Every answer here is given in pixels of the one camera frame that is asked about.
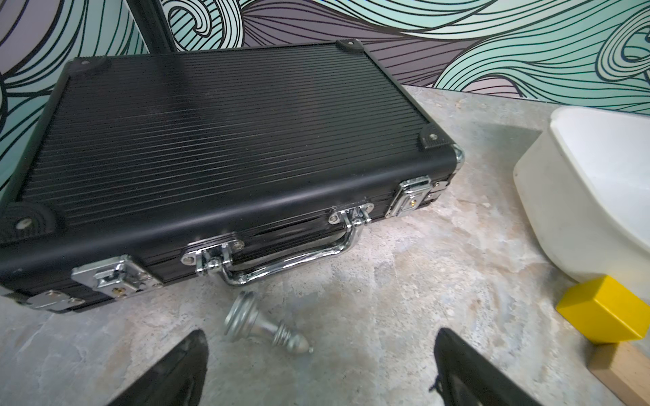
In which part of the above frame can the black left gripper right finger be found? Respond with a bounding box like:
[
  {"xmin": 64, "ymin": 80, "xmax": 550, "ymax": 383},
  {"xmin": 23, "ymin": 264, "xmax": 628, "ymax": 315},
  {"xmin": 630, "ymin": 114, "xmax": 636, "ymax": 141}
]
[{"xmin": 433, "ymin": 328, "xmax": 539, "ymax": 405}]

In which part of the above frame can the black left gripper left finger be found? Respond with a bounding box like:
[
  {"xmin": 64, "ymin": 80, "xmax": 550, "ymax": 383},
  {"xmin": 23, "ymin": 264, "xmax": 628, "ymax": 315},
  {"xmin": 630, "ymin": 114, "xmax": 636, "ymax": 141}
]
[{"xmin": 110, "ymin": 329, "xmax": 209, "ymax": 406}]

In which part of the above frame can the yellow cube block near tub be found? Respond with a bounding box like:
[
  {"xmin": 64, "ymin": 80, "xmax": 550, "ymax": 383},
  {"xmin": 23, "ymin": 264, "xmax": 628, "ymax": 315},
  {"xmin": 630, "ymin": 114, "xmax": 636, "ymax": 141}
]
[{"xmin": 556, "ymin": 276, "xmax": 649, "ymax": 345}]

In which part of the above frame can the natural wood rectangular block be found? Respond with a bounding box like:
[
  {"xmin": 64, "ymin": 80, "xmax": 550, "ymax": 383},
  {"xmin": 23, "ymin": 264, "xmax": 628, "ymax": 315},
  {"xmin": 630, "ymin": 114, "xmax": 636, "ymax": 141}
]
[{"xmin": 587, "ymin": 342, "xmax": 649, "ymax": 406}]

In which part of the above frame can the white plastic tub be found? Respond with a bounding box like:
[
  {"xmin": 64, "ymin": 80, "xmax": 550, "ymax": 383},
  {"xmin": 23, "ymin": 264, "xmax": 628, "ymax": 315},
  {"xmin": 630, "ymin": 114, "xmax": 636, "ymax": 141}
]
[{"xmin": 514, "ymin": 107, "xmax": 649, "ymax": 300}]

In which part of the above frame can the black aluminium carrying case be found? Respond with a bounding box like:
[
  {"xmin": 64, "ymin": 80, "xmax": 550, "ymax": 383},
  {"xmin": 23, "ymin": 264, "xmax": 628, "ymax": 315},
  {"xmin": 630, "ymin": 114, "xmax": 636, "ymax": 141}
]
[{"xmin": 1, "ymin": 39, "xmax": 465, "ymax": 313}]

